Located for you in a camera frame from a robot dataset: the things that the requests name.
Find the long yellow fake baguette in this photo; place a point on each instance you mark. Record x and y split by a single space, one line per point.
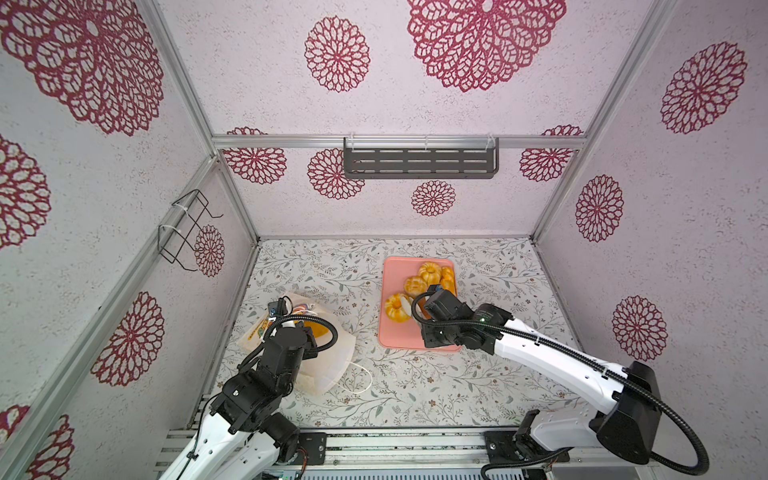
318 330

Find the orange fake bread roll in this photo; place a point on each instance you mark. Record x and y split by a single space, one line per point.
415 285

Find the yellow fluted fake cake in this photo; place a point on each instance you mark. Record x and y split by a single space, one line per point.
430 273
398 307

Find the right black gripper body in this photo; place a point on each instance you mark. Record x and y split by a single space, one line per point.
434 336

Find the round fake bread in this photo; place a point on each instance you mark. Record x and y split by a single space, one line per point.
421 309

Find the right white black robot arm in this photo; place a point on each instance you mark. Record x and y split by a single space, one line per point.
615 418

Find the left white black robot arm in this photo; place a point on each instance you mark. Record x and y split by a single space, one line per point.
241 433

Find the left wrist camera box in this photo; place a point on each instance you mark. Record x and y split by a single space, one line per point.
277 309

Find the black wire wall rack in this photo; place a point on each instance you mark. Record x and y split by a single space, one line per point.
176 239

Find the grey slotted wall shelf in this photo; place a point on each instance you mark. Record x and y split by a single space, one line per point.
425 163

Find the yellow twisted fake bread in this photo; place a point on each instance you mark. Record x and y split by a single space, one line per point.
448 280

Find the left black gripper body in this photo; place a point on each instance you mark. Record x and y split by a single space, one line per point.
311 347

